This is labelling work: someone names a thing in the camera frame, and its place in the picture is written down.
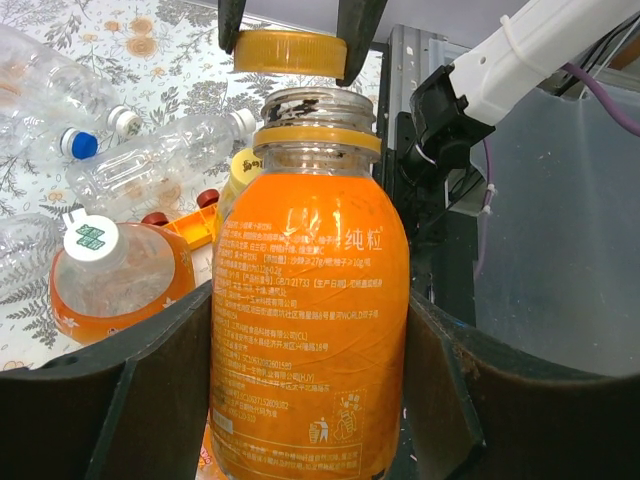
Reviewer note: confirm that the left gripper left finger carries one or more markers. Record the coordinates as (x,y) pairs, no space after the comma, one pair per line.
(132,406)

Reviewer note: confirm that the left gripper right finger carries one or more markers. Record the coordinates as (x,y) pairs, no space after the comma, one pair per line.
(481,409)

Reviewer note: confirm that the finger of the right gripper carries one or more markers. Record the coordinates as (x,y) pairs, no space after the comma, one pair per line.
(230,15)
(357,23)

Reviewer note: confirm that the gold bottle cap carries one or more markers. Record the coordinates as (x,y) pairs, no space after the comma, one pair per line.
(290,52)

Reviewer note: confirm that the orange juice bottle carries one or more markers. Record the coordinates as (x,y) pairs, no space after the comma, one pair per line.
(310,296)

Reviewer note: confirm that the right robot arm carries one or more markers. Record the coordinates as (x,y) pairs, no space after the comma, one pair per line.
(539,39)

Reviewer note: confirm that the upright orange label bottle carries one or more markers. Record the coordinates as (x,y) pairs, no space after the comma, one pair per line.
(110,276)

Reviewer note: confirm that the yellow juice bottle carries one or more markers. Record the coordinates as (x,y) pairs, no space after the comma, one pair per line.
(244,168)

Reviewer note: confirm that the clear bottle white cap centre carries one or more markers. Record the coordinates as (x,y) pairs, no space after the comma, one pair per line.
(93,100)

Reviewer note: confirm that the clear bottle white cap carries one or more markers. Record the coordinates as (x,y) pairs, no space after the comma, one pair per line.
(151,166)
(93,100)
(29,245)

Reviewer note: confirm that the clear bottle white cap lower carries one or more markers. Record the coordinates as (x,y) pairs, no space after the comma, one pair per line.
(151,166)

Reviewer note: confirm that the clear bottle white cap right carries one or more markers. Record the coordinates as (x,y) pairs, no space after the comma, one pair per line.
(29,245)

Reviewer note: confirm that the clear bottle blue cap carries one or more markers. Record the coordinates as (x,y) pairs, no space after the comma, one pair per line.
(31,120)

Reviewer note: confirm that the floral patterned table mat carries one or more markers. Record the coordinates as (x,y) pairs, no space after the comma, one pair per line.
(163,60)

